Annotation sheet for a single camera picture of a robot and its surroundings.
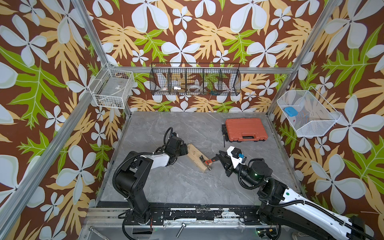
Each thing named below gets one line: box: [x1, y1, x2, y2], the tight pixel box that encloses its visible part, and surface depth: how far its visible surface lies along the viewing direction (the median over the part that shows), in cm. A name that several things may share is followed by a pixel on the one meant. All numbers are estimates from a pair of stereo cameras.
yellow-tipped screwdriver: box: [222, 129, 226, 148], surface depth 109 cm
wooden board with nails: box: [187, 143, 210, 173], surface depth 94 cm
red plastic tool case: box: [225, 118, 269, 142], surface depth 106 cm
